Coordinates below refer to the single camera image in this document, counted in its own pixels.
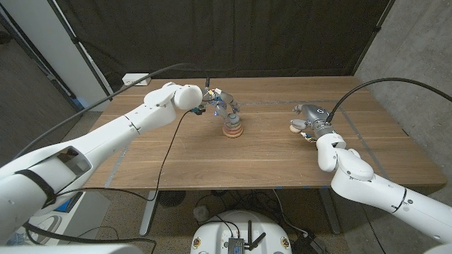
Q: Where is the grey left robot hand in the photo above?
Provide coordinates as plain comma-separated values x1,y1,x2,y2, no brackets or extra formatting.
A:
199,87,241,121

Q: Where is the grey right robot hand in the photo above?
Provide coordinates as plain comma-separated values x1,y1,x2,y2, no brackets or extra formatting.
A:
290,104,337,140

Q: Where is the dark grey toy ring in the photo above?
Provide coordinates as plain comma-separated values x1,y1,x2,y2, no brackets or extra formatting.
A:
225,113,242,128

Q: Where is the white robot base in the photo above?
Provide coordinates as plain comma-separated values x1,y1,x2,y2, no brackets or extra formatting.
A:
189,210,293,254

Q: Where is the black backdrop cloth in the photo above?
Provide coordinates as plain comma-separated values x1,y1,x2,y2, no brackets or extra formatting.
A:
54,0,393,95

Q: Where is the white power outlet box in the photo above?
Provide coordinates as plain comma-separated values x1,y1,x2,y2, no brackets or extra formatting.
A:
121,73,152,87

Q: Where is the black backdrop stand pole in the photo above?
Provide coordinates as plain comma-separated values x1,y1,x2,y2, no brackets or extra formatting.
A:
351,0,396,77
47,0,114,102

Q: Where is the grey table leg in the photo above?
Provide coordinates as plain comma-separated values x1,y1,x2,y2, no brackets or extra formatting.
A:
317,188,343,236

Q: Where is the black round floor fan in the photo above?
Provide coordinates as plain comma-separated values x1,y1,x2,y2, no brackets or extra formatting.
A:
157,190,186,208

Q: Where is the grey round floor object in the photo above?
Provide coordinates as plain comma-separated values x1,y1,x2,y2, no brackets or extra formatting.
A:
193,205,210,222

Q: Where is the black floor power strip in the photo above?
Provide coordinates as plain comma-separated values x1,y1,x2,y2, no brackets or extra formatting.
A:
289,231,326,254

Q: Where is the white table leg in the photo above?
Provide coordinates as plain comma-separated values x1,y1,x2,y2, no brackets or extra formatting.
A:
138,190,160,237

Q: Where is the grey router with antennas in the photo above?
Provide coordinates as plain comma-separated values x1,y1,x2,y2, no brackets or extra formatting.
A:
227,220,267,254

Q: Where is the blue and grey shoe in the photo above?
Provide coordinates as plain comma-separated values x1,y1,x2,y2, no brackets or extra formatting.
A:
54,199,77,213

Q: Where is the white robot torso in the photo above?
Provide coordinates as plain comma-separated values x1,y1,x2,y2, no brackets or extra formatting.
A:
0,243,144,254

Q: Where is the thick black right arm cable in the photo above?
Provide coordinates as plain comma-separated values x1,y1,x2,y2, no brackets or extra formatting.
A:
327,77,452,123

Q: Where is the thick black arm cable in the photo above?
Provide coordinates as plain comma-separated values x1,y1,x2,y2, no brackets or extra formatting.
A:
327,77,452,123
12,62,212,160

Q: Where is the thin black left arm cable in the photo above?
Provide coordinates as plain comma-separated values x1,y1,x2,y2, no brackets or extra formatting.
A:
23,109,192,254

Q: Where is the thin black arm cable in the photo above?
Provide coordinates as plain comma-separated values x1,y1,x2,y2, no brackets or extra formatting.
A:
359,204,384,254
23,109,192,254

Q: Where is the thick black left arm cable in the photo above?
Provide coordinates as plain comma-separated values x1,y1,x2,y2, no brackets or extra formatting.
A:
12,62,212,160

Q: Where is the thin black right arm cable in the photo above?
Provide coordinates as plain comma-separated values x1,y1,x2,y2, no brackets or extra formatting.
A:
359,204,384,254

